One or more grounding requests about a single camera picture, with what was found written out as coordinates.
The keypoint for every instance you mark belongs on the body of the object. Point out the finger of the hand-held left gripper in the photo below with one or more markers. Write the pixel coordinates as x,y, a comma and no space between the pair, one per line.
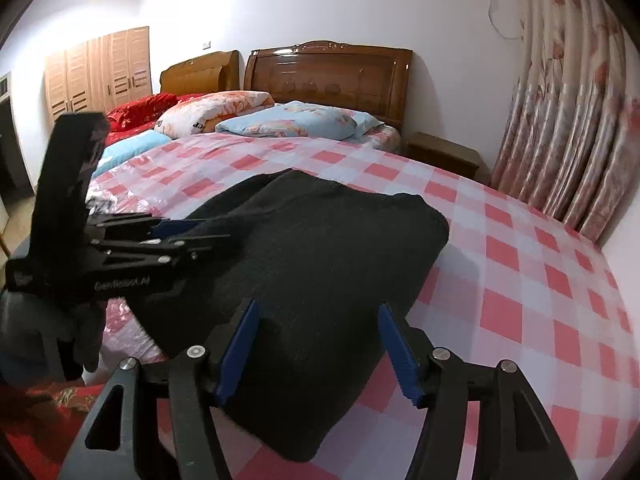
170,227
170,252

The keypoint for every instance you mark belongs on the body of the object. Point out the carved wooden headboard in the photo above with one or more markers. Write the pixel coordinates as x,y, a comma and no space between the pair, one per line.
330,72

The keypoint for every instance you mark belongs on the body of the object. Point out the person's left hand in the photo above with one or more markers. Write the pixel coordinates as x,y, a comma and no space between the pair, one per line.
90,335

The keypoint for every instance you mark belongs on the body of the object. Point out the light blue sheet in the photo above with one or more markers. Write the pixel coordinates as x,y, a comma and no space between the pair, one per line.
130,150

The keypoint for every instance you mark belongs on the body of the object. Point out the blue floral pillow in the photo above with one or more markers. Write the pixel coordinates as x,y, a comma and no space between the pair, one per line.
300,121

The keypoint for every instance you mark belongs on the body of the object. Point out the wooden wardrobe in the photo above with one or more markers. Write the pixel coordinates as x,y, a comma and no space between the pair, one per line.
95,72

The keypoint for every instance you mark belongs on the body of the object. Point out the pink checked bed sheet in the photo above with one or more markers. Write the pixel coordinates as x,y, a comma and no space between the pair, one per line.
510,270

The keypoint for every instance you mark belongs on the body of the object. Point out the dark knitted sweater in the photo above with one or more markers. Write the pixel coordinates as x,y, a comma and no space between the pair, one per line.
320,260

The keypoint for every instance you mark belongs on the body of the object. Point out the red quilt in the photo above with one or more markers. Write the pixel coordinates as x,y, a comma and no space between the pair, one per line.
142,109

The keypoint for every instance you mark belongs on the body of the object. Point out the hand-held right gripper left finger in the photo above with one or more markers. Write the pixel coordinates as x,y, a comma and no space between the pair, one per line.
237,355

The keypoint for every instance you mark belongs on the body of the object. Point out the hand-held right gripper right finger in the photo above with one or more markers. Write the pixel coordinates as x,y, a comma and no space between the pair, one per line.
400,355

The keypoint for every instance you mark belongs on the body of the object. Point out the wooden nightstand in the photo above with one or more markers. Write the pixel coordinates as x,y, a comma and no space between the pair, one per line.
447,152

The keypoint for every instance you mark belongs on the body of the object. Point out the pink floral curtain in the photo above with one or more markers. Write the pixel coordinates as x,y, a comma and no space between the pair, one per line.
570,110

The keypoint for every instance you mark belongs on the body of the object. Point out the white pink floral pillow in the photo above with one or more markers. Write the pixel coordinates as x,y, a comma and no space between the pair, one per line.
215,110

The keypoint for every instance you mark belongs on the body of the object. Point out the red patterned cloth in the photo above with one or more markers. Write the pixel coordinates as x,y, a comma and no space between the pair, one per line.
35,420

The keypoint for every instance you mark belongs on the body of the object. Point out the plain wooden headboard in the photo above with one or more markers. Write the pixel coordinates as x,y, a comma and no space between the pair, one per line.
200,72

